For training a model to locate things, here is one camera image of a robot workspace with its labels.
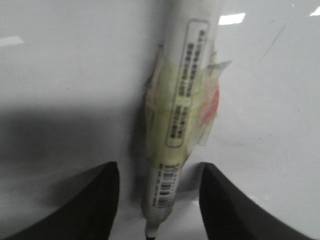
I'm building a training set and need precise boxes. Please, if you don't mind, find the white taped whiteboard marker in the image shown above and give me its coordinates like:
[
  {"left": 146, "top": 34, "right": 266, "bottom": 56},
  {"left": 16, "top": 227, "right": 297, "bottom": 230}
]
[{"left": 141, "top": 0, "right": 228, "bottom": 240}]

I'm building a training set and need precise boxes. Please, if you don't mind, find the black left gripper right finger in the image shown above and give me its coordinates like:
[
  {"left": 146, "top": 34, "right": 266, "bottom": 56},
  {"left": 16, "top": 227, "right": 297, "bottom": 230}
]
[{"left": 198, "top": 161, "right": 320, "bottom": 240}]

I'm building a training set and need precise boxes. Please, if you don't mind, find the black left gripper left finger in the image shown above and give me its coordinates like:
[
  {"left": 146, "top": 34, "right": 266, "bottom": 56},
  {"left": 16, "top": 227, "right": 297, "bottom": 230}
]
[{"left": 0, "top": 161, "right": 120, "bottom": 240}]

